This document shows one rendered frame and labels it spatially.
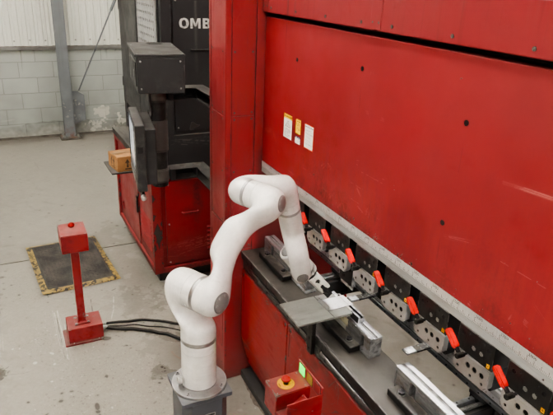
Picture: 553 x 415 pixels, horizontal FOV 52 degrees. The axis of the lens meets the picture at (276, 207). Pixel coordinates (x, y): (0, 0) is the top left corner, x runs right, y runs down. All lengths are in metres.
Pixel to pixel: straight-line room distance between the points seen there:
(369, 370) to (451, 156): 0.99
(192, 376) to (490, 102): 1.27
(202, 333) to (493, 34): 1.24
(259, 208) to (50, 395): 2.21
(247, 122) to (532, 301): 1.78
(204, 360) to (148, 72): 1.53
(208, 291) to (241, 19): 1.51
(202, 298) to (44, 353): 2.39
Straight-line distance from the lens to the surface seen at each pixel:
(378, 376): 2.36
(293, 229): 2.15
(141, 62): 2.91
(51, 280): 4.85
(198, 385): 2.01
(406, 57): 1.95
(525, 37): 1.58
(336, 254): 2.44
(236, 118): 2.92
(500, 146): 1.66
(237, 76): 2.88
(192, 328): 1.89
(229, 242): 1.85
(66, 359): 3.97
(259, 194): 1.89
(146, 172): 3.02
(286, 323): 2.80
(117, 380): 3.72
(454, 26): 1.76
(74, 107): 8.79
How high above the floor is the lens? 2.32
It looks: 22 degrees down
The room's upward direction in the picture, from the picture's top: 2 degrees clockwise
